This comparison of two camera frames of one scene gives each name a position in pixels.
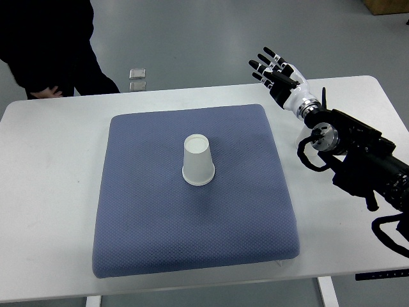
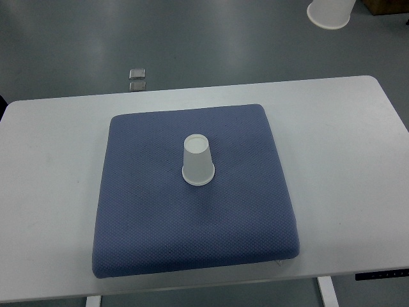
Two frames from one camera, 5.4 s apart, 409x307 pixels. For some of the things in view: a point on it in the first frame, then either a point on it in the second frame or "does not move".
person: (47, 43) → (3, 104)
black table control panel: (383, 275) does not move
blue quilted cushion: (149, 219) does not move
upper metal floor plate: (137, 73) does not move
